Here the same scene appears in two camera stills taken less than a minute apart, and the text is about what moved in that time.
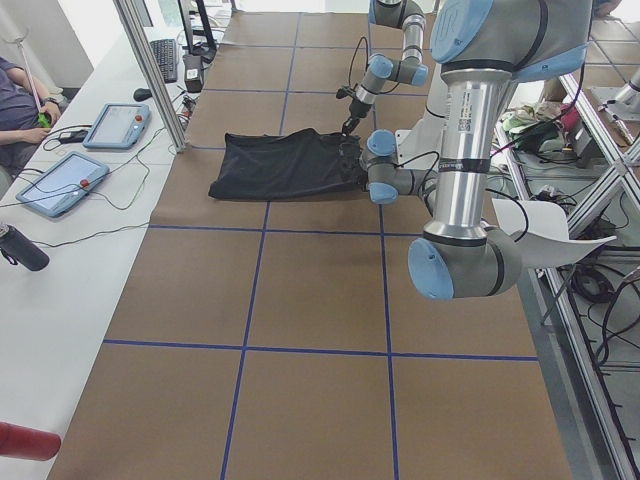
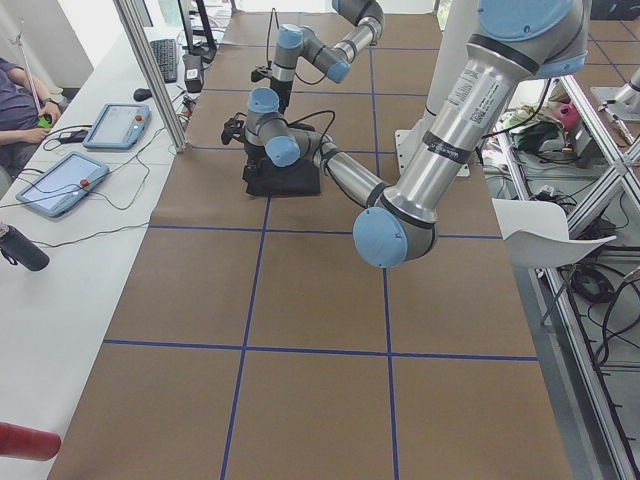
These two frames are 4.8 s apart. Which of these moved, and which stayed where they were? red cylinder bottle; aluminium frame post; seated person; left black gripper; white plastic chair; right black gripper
Moved: right black gripper; left black gripper
Stayed: aluminium frame post; white plastic chair; red cylinder bottle; seated person
